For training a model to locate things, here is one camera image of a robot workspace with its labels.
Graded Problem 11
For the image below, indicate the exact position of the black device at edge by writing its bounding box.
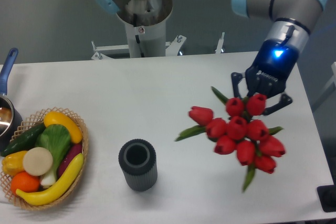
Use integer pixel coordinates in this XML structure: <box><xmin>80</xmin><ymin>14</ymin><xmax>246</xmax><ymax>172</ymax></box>
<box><xmin>317</xmin><ymin>185</ymin><xmax>335</xmax><ymax>212</ymax></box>

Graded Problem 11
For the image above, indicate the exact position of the beige round slice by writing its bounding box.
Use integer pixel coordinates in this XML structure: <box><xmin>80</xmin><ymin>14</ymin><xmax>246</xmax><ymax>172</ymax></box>
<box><xmin>23</xmin><ymin>147</ymin><xmax>53</xmax><ymax>176</ymax></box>

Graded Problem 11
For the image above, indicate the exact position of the woven wicker basket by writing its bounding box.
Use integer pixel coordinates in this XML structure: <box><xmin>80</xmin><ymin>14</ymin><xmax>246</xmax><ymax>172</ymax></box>
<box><xmin>1</xmin><ymin>107</ymin><xmax>89</xmax><ymax>211</ymax></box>

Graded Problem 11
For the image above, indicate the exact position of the red tulip bouquet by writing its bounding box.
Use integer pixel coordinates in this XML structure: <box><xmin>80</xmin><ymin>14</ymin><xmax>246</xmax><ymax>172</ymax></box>
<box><xmin>176</xmin><ymin>87</ymin><xmax>286</xmax><ymax>191</ymax></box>

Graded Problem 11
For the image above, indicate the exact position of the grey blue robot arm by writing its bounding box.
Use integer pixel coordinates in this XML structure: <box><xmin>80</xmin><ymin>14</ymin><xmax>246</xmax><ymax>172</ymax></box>
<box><xmin>95</xmin><ymin>0</ymin><xmax>328</xmax><ymax>115</ymax></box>

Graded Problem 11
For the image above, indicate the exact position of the yellow squash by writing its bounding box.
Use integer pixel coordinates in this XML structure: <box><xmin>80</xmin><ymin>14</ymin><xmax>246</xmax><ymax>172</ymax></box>
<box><xmin>44</xmin><ymin>111</ymin><xmax>83</xmax><ymax>144</ymax></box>

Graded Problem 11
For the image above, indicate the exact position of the dark grey ribbed vase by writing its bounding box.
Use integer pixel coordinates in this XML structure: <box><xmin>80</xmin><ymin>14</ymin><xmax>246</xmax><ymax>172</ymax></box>
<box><xmin>118</xmin><ymin>138</ymin><xmax>158</xmax><ymax>192</ymax></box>

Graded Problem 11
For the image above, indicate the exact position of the orange fruit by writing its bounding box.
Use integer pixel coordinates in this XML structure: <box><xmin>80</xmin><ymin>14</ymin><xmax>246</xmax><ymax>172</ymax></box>
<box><xmin>10</xmin><ymin>172</ymin><xmax>40</xmax><ymax>195</ymax></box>

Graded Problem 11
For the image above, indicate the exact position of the green cucumber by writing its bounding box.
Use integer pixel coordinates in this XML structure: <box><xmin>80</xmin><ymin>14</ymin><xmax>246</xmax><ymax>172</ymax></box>
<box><xmin>1</xmin><ymin>123</ymin><xmax>46</xmax><ymax>157</ymax></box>

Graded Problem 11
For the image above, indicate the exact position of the long yellow banana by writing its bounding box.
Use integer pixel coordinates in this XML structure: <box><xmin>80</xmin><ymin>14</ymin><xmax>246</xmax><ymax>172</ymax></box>
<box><xmin>16</xmin><ymin>153</ymin><xmax>84</xmax><ymax>206</ymax></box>

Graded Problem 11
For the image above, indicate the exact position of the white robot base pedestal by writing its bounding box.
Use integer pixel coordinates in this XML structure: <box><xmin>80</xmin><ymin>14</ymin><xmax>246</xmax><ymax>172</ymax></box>
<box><xmin>95</xmin><ymin>0</ymin><xmax>186</xmax><ymax>58</ymax></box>

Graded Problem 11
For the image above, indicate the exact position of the green bok choy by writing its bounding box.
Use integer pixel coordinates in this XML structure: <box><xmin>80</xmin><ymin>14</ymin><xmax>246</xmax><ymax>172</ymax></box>
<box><xmin>35</xmin><ymin>124</ymin><xmax>71</xmax><ymax>188</ymax></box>

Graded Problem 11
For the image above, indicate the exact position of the blue handled saucepan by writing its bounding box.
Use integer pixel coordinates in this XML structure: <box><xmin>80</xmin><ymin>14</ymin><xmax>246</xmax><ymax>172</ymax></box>
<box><xmin>1</xmin><ymin>48</ymin><xmax>22</xmax><ymax>151</ymax></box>

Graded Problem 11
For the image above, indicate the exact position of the purple sweet potato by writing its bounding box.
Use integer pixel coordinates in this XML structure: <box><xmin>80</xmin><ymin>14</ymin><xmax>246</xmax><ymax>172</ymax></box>
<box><xmin>57</xmin><ymin>143</ymin><xmax>82</xmax><ymax>178</ymax></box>

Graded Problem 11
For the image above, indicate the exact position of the yellow bell pepper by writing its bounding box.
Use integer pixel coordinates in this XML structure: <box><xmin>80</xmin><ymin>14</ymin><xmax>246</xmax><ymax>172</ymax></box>
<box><xmin>2</xmin><ymin>151</ymin><xmax>28</xmax><ymax>176</ymax></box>

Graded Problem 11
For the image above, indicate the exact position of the white frame at right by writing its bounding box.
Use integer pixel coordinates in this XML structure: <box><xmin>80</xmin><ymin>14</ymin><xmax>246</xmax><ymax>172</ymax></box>
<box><xmin>311</xmin><ymin>61</ymin><xmax>336</xmax><ymax>112</ymax></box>

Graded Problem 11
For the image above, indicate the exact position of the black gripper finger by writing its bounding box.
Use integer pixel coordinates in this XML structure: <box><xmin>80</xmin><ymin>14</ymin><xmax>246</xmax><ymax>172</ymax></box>
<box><xmin>263</xmin><ymin>93</ymin><xmax>292</xmax><ymax>115</ymax></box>
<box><xmin>230</xmin><ymin>72</ymin><xmax>245</xmax><ymax>98</ymax></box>

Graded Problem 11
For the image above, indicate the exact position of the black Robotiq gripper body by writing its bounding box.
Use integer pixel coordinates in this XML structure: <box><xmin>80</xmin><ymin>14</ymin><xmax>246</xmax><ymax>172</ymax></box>
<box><xmin>245</xmin><ymin>39</ymin><xmax>299</xmax><ymax>98</ymax></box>

